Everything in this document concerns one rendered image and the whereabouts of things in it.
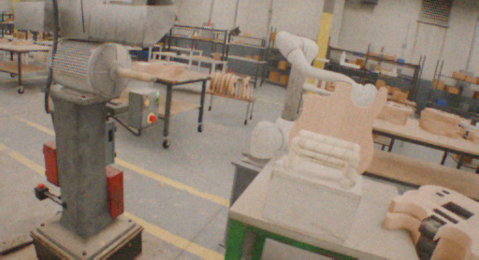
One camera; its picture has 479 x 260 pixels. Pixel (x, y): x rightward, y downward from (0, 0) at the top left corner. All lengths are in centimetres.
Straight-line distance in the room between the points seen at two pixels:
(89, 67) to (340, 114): 105
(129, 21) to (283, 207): 82
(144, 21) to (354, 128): 87
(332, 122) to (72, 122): 119
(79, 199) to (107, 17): 97
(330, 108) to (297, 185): 41
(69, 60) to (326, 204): 121
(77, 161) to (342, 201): 124
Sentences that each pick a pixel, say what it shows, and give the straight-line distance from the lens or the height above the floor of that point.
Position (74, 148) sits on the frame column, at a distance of 154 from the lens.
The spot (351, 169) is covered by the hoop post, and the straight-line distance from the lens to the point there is 81.
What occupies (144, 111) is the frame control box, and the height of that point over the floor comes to 102.
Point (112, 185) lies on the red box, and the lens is 176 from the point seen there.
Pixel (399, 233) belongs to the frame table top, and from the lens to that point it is 109.
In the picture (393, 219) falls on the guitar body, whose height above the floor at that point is 98.
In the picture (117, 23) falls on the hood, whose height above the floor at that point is 146.
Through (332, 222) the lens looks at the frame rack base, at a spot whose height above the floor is 99.
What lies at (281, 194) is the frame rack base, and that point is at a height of 103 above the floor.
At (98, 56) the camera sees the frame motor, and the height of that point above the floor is 132.
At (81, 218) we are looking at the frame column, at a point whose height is 43.
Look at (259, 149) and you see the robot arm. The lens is 178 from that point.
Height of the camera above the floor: 145
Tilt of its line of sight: 17 degrees down
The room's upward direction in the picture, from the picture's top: 9 degrees clockwise
